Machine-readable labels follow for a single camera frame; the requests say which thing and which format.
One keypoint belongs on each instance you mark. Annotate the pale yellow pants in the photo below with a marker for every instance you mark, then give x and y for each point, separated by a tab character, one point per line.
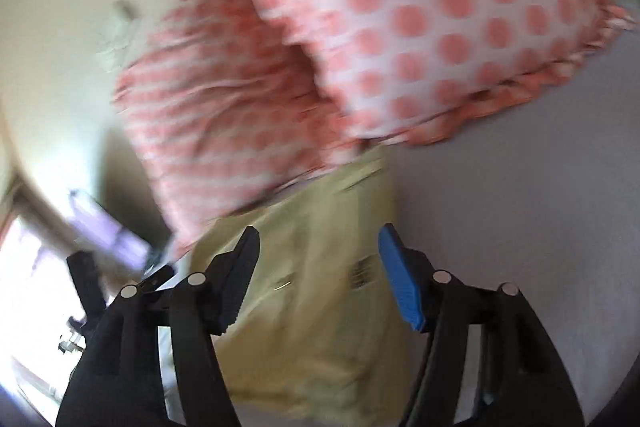
310	307

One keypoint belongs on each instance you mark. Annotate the black stand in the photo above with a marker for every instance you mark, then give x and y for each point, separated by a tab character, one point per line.
87	289

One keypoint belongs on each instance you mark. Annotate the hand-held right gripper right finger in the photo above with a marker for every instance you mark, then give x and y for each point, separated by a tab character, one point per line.
400	274

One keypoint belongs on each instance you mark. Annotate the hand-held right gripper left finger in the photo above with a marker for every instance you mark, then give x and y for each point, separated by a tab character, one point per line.
235	274

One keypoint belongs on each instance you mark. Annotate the purple cloth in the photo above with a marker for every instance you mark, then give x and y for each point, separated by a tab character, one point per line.
112	232

